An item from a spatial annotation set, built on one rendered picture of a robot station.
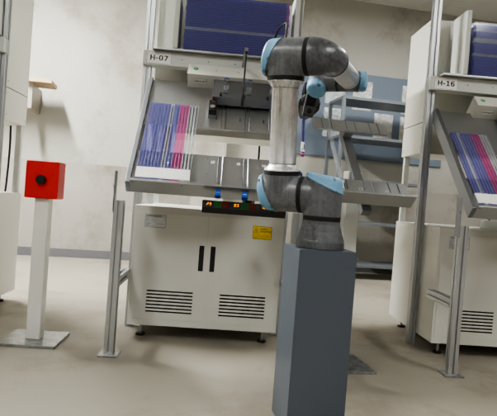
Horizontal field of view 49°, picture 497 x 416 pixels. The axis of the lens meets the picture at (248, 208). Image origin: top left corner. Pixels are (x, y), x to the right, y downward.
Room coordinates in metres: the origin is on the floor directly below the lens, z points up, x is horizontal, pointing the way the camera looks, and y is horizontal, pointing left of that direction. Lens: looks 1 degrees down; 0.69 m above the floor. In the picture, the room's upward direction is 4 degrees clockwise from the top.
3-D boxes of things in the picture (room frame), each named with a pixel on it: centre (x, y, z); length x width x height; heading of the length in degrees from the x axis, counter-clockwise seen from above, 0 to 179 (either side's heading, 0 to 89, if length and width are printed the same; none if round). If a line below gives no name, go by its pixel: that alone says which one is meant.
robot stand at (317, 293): (1.69, -0.23, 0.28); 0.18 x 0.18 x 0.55; 11
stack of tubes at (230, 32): (2.74, 0.13, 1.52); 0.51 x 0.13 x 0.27; 93
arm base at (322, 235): (1.69, -0.23, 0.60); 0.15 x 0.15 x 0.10
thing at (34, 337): (2.36, 0.89, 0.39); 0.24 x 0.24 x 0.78; 3
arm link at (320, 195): (1.70, -0.22, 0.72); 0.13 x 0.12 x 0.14; 69
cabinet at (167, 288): (2.86, 0.19, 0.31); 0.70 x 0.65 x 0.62; 93
